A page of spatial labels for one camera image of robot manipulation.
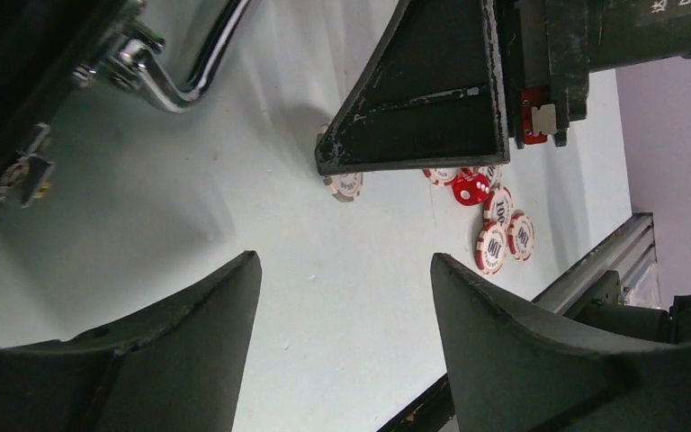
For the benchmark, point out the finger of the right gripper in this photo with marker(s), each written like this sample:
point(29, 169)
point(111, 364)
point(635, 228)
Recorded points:
point(432, 95)

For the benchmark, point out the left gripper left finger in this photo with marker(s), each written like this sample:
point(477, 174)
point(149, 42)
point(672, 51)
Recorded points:
point(176, 365)

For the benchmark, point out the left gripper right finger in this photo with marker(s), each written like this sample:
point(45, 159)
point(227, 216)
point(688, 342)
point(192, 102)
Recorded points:
point(514, 366)

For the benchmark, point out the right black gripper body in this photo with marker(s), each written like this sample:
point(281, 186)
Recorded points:
point(550, 48)

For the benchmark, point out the white red chip stack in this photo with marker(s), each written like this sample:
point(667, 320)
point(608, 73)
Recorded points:
point(399, 210)

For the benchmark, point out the black poker set case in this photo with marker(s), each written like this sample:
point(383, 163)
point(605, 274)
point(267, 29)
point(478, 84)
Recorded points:
point(50, 48)

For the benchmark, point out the red die lower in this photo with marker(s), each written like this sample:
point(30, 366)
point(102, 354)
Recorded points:
point(471, 189)

